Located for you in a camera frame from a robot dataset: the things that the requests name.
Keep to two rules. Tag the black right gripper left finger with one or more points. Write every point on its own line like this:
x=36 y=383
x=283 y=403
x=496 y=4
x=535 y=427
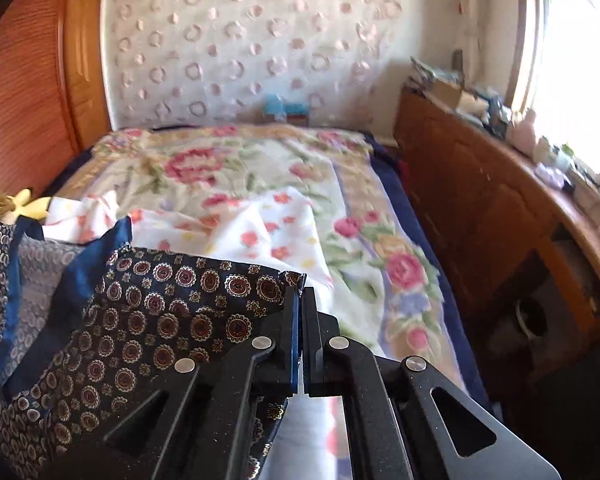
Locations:
x=194 y=424

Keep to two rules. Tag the pink bottle on sideboard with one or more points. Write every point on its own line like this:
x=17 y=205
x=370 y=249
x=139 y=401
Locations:
x=521 y=135

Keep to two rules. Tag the wooden louvered wardrobe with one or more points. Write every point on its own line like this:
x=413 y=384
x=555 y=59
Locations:
x=52 y=99

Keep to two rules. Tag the white circle pattern curtain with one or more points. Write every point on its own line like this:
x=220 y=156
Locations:
x=202 y=62

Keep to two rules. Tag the cardboard box on sideboard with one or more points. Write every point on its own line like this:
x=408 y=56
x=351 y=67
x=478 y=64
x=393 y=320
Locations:
x=457 y=99

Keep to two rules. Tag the long wooden sideboard cabinet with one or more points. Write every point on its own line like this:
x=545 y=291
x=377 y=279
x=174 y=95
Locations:
x=502 y=235

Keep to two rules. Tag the navy medallion patterned garment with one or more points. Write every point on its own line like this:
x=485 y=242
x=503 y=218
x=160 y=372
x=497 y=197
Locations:
x=45 y=287

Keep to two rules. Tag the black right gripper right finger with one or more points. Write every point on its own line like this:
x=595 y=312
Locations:
x=405 y=419

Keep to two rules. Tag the blue box at bed head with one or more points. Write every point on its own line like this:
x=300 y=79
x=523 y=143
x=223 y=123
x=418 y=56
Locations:
x=277 y=109

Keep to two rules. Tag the floral rose bed blanket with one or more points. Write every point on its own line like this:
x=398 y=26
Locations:
x=390 y=292

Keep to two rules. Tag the white flower print sheet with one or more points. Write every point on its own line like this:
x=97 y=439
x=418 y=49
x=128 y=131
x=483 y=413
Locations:
x=260 y=229

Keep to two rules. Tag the yellow plush pillow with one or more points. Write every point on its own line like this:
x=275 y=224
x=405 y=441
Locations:
x=22 y=205

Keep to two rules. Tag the wooden framed window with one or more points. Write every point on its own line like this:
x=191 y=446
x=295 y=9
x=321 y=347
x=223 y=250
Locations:
x=559 y=79

